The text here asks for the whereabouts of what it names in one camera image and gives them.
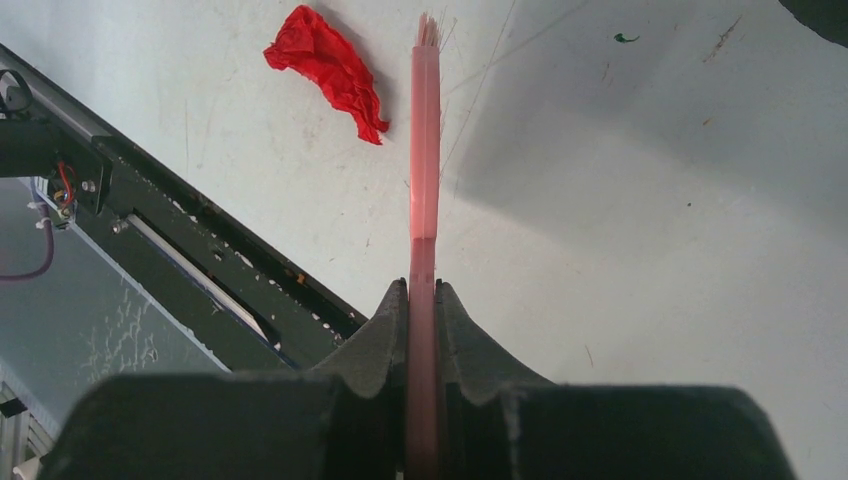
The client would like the pink hand brush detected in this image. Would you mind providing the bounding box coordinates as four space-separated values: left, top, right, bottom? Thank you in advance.
404 13 441 479

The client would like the red paper scrap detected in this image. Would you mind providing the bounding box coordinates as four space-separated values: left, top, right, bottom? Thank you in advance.
263 5 390 145

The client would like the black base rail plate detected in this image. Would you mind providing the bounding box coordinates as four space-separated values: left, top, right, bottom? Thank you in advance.
1 48 365 370

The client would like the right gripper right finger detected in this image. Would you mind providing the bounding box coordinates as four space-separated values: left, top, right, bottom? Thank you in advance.
435 280 553 479

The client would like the black plastic trash bin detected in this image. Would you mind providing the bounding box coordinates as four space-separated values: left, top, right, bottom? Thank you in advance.
779 0 848 47

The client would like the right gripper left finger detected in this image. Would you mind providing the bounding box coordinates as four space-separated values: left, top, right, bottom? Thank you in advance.
312 279 408 479

